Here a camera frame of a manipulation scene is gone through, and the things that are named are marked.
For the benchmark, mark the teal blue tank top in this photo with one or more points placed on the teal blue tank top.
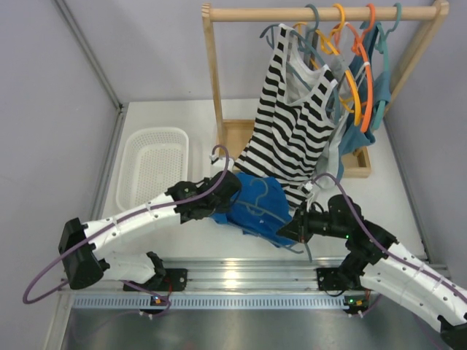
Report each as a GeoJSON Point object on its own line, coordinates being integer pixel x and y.
{"type": "Point", "coordinates": [358, 136]}

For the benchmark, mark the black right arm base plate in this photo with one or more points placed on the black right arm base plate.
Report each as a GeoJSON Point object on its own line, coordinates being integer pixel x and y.
{"type": "Point", "coordinates": [335, 283]}

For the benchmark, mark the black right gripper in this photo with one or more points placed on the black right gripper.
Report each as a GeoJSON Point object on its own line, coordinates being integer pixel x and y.
{"type": "Point", "coordinates": [294, 230]}

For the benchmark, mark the yellow hanger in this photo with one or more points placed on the yellow hanger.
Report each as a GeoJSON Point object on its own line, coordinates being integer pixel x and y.
{"type": "Point", "coordinates": [348, 80]}

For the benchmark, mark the grey tank top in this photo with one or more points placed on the grey tank top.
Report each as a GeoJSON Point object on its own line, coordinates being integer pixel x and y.
{"type": "Point", "coordinates": [330, 159]}

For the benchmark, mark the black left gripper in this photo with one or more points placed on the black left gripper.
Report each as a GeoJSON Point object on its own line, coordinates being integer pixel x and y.
{"type": "Point", "coordinates": [226, 186]}

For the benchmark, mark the aluminium mounting rail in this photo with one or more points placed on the aluminium mounting rail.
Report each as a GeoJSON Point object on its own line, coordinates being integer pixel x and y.
{"type": "Point", "coordinates": [252, 276]}

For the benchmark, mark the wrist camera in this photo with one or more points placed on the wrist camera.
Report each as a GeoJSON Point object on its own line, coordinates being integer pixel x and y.
{"type": "Point", "coordinates": [310, 192]}
{"type": "Point", "coordinates": [219, 163]}

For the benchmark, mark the wooden clothes rack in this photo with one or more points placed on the wooden clothes rack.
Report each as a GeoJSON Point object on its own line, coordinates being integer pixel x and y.
{"type": "Point", "coordinates": [234, 134]}

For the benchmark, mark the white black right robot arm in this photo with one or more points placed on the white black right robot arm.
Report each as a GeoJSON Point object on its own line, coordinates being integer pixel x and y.
{"type": "Point", "coordinates": [377, 260]}

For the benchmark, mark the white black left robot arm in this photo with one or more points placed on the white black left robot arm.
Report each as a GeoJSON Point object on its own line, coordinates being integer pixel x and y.
{"type": "Point", "coordinates": [94, 251]}

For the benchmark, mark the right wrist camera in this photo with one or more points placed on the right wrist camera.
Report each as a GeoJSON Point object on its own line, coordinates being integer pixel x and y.
{"type": "Point", "coordinates": [310, 192]}

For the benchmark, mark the white slotted cable duct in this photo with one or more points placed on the white slotted cable duct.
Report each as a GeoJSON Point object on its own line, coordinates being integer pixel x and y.
{"type": "Point", "coordinates": [218, 302]}

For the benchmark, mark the black white striped tank top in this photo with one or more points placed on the black white striped tank top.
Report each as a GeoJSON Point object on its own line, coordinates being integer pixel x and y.
{"type": "Point", "coordinates": [291, 125]}

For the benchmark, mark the white perforated plastic basket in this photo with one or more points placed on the white perforated plastic basket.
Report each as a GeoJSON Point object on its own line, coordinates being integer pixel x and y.
{"type": "Point", "coordinates": [153, 160]}

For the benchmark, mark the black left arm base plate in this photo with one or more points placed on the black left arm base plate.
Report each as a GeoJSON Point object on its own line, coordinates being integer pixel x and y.
{"type": "Point", "coordinates": [173, 280]}

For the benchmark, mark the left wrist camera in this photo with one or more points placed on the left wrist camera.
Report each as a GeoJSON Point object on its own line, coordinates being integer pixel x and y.
{"type": "Point", "coordinates": [219, 163]}

